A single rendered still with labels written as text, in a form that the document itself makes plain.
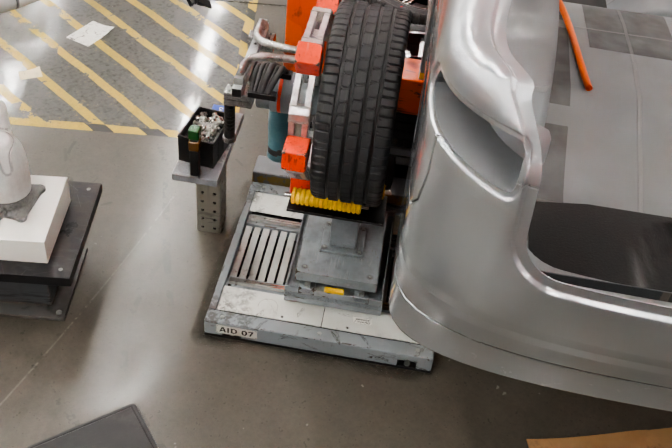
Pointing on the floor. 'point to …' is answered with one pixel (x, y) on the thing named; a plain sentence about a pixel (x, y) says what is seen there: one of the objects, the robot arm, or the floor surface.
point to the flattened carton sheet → (610, 440)
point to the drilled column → (211, 206)
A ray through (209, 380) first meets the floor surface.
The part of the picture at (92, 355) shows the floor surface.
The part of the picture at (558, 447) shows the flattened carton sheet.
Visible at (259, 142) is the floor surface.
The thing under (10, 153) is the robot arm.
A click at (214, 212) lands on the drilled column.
